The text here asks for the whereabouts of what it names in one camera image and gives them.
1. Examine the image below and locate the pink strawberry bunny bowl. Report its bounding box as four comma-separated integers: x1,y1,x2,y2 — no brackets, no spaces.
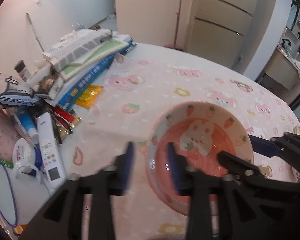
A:
146,101,254,215

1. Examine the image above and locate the white cartoon animal plate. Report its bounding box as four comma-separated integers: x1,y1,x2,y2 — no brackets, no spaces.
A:
292,125,300,180

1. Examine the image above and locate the white air conditioner remote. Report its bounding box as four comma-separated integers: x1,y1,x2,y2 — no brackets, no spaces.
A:
37,112,66,189

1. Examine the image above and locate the round blue rim mirror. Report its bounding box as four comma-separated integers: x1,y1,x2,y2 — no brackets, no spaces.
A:
0,162,18,228

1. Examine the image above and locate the white cream jar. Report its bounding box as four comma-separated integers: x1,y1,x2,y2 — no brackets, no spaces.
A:
12,138,37,174

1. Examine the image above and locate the beige bathroom vanity cabinet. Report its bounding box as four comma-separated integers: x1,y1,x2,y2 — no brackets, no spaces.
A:
263,47,300,90

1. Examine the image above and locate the pink towel on vanity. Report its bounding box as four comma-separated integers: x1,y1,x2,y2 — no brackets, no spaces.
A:
284,53,300,79

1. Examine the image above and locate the red snack packet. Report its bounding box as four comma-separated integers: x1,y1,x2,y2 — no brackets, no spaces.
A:
53,107,82,129

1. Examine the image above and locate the blue white tube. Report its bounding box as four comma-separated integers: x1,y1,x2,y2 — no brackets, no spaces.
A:
17,108,39,145

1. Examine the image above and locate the pink cartoon tablecloth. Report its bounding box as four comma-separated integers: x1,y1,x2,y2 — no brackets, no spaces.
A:
71,57,300,239

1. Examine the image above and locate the blue textbook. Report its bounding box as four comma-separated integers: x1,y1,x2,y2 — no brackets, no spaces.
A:
45,53,116,111

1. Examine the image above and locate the yellow orange snack packet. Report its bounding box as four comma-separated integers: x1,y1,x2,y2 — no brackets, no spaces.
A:
75,85,103,108

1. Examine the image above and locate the bathroom mirror cabinet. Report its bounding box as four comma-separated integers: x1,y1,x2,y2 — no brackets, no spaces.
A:
286,0,300,48

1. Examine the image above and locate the red broom with dustpan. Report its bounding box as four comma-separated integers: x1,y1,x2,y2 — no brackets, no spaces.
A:
164,0,183,51

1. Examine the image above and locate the blue white pencil pouch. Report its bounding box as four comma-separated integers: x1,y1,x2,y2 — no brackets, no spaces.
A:
0,72,40,109

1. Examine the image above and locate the beige three-door refrigerator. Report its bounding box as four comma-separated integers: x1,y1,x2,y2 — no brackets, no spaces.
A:
185,0,257,68

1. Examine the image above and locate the small black cap bottle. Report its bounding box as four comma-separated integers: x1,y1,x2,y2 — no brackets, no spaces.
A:
14,60,31,82

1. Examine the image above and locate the green white notebook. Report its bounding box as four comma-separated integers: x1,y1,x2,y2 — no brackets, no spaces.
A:
60,38,129,80

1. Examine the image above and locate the grey white striped book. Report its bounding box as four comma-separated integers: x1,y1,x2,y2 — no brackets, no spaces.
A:
42,29,111,72

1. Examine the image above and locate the leaning metal mop pole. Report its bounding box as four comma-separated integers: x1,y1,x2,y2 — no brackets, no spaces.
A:
26,12,44,52

